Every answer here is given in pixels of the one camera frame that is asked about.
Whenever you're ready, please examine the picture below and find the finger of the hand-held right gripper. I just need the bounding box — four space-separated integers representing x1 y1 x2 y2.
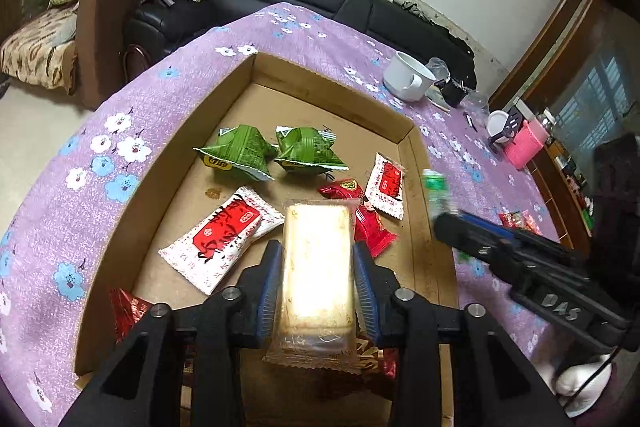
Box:
433 221 516 269
436 211 522 249

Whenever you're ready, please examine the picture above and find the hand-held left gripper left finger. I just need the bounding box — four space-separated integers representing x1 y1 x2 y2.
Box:
60 239 284 427

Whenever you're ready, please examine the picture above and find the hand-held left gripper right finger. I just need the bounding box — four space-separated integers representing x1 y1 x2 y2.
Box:
352 242 576 427

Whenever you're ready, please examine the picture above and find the yellow cracker packet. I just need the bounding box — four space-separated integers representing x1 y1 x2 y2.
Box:
263 200 362 376

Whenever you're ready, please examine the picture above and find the clear green-ended candy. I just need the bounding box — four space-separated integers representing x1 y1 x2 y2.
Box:
422 169 462 219

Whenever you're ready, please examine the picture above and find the long white red snack packet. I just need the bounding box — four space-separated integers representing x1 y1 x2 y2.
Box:
158 186 286 296

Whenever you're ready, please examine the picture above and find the bright red snack packet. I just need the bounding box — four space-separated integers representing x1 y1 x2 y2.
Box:
318 178 399 258

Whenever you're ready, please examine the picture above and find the small white red snack packet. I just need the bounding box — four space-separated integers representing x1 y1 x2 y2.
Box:
363 151 406 221

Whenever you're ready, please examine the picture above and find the green snack packet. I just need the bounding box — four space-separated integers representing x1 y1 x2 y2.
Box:
193 124 279 183
272 125 349 176

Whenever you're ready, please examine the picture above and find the brown cardboard box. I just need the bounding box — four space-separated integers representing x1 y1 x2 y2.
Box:
73 52 459 427

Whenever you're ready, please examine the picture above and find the pink snack packet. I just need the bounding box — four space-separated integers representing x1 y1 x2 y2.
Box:
520 209 544 236

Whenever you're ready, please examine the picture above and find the white rounded object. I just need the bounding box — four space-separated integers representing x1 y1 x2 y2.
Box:
554 351 617 409

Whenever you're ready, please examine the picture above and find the bottle with pink knitted sleeve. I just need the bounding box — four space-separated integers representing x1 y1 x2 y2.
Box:
502 109 557 171

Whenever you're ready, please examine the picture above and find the grey phone stand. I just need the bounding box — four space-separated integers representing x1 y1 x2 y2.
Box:
487 106 527 154

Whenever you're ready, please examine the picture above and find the white round lid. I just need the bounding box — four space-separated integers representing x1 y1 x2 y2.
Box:
487 109 512 136

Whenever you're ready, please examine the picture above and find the black device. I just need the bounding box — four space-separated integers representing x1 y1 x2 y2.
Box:
434 74 472 108

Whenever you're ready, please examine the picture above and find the white mug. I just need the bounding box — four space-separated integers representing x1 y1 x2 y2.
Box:
383 51 437 103

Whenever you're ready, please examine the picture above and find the wooden cabinet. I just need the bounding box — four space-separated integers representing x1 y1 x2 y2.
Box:
487 0 640 258

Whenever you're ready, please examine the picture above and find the dark clothing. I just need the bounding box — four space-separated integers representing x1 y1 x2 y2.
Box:
384 0 477 58

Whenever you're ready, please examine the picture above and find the patterned seat cushion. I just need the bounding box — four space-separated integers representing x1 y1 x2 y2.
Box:
0 1 79 88

